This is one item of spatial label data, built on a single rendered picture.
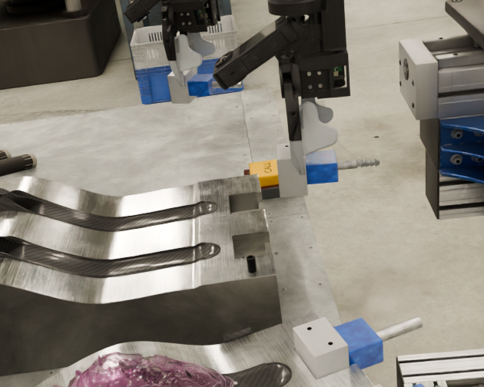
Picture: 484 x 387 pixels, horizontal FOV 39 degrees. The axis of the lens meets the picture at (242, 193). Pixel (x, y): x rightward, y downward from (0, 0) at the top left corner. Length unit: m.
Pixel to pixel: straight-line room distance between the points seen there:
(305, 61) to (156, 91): 3.26
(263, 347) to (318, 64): 0.33
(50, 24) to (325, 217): 2.68
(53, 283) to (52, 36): 4.01
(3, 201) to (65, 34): 3.85
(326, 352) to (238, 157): 0.66
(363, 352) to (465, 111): 0.52
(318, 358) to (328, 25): 0.38
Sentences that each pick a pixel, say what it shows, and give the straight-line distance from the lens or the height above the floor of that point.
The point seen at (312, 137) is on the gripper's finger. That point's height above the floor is 0.99.
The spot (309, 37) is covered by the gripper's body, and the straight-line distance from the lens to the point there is 0.83.
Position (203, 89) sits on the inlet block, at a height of 0.93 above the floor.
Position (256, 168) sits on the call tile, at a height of 0.84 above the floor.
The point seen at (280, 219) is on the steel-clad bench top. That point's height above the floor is 0.80.
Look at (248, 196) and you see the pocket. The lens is 0.95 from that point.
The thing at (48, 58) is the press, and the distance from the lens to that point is 4.82.
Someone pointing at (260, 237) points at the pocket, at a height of 0.88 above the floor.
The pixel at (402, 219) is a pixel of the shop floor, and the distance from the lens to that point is 2.62.
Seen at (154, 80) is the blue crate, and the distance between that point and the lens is 4.03.
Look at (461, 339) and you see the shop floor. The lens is 2.08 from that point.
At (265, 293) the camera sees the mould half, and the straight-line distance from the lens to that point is 0.78.
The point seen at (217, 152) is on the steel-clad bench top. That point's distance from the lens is 1.31.
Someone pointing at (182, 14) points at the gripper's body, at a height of 1.06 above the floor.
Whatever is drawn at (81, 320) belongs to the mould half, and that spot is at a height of 0.86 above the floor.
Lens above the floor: 1.32
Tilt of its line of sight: 27 degrees down
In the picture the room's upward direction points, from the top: 8 degrees counter-clockwise
